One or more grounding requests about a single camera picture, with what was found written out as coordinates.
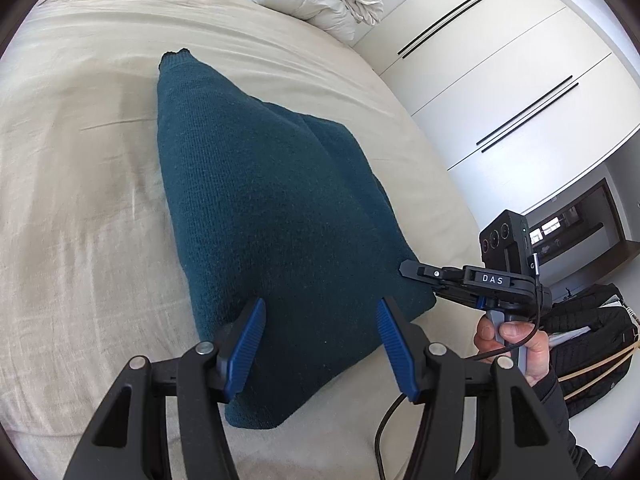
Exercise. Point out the white wardrobe with black handles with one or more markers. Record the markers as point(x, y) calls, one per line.
point(520, 98)

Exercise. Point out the black sleeved right forearm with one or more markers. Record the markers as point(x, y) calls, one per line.
point(550, 395)

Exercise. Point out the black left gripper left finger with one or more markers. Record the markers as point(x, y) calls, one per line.
point(237, 351)

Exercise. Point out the beige bed cover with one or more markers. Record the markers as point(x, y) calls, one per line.
point(89, 269)

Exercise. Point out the black backpack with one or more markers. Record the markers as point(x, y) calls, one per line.
point(593, 336)

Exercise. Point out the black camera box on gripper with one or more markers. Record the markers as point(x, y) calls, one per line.
point(506, 245)

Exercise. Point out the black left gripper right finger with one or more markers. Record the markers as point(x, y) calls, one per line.
point(405, 344)

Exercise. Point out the dark teal knit sweater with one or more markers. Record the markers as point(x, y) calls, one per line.
point(270, 203)

